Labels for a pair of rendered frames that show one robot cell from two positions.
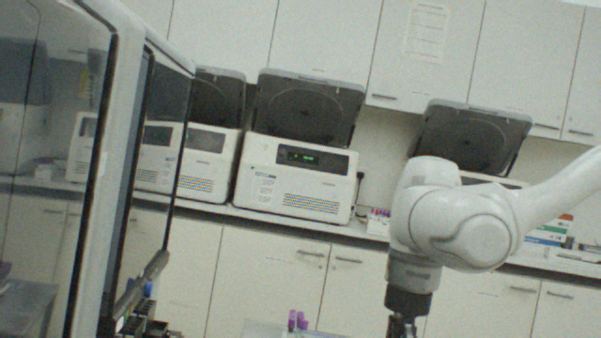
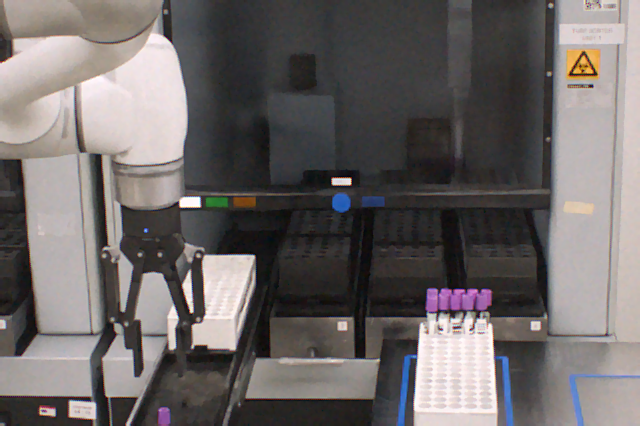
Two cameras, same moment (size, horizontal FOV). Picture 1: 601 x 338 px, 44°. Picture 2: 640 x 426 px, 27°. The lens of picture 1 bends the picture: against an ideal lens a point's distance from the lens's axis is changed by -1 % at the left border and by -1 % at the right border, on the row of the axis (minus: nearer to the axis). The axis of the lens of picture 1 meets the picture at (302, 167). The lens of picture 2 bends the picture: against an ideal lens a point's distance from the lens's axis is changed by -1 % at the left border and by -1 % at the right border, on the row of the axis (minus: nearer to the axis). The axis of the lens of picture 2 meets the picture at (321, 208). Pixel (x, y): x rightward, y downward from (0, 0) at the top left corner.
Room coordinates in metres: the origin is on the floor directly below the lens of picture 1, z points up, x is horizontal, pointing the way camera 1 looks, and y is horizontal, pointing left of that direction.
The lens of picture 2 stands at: (1.60, -1.79, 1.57)
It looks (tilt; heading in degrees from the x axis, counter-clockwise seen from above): 16 degrees down; 97
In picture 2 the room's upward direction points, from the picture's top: 1 degrees counter-clockwise
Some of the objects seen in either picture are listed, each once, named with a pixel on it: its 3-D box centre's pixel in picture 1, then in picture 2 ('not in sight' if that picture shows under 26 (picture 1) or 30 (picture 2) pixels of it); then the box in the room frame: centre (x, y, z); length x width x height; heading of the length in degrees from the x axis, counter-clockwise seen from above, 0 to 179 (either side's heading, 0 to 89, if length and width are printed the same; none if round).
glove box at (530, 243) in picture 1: (534, 243); not in sight; (4.03, -1.31, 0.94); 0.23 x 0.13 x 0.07; 97
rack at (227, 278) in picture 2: not in sight; (214, 303); (1.20, 0.17, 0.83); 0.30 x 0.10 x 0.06; 93
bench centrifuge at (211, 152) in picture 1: (185, 128); not in sight; (3.78, 0.61, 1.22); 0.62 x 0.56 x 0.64; 1
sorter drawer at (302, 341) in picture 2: not in sight; (324, 267); (1.33, 0.50, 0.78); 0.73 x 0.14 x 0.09; 93
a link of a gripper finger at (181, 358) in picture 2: not in sight; (180, 348); (1.22, -0.20, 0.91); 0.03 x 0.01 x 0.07; 93
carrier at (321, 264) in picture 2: not in sight; (313, 273); (1.34, 0.27, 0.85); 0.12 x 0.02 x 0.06; 3
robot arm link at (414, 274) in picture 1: (413, 270); (148, 180); (1.20, -0.21, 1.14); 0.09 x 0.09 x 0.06
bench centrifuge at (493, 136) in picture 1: (464, 173); not in sight; (3.85, -0.82, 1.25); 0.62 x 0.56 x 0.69; 2
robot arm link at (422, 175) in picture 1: (428, 206); (132, 96); (1.18, -0.21, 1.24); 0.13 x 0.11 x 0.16; 11
